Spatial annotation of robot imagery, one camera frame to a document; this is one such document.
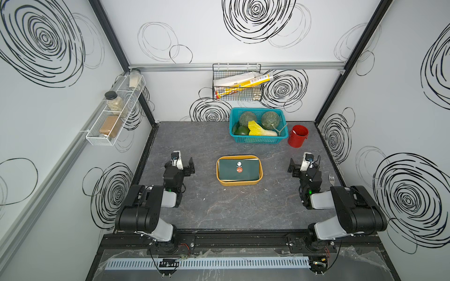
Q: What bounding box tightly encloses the dark green envelope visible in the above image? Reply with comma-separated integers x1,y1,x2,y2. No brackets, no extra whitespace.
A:
219,159,260,181

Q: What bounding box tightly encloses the yellow plastic storage box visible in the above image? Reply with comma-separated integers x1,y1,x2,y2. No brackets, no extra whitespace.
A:
216,155,264,186

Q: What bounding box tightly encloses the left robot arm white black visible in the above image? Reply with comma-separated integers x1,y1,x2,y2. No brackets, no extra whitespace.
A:
115,151,195,242

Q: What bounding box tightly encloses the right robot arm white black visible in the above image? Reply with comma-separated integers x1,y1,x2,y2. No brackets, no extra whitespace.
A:
288,153,388,241

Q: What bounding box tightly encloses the yellow white box in basket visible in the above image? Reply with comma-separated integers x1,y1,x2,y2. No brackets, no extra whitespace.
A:
213,71,273,101

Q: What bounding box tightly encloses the silver fork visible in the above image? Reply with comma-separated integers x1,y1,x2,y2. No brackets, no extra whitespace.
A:
329,174,336,186

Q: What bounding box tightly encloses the red cup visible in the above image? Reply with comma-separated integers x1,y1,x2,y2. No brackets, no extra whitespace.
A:
288,125,309,148

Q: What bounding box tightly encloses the right green melon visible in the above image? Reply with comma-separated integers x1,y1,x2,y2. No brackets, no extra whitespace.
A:
261,111,281,130

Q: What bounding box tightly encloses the green melon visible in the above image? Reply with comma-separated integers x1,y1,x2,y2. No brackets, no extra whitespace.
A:
261,111,281,130
239,111,257,127

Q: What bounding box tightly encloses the yellow cabbage toy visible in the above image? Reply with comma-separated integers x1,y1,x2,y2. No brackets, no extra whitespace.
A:
248,121,278,137

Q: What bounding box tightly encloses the green pepper toy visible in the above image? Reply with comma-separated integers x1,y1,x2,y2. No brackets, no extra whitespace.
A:
233,126,250,136

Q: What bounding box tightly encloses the teal plastic basket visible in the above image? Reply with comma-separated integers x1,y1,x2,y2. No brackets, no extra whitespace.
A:
229,107,288,144

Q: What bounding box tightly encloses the left green melon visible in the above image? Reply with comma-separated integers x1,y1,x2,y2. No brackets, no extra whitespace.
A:
239,111,257,127

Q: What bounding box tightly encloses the jar with black lid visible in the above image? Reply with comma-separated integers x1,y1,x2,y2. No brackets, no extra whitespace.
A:
104,91,125,115

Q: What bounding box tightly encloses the clear jar far shelf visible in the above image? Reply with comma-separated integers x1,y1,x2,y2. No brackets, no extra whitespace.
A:
128,68,142,90

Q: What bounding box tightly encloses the white wire wall shelf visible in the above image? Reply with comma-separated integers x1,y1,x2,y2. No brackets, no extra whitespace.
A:
86,70,146,146

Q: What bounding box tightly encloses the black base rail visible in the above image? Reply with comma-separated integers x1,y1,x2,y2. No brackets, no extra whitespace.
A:
97,229,382,256

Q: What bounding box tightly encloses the white slotted cable duct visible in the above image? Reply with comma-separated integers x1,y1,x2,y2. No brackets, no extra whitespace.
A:
104,256,311,270

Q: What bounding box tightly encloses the black wire wall basket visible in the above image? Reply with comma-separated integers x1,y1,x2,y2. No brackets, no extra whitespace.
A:
212,63,261,101

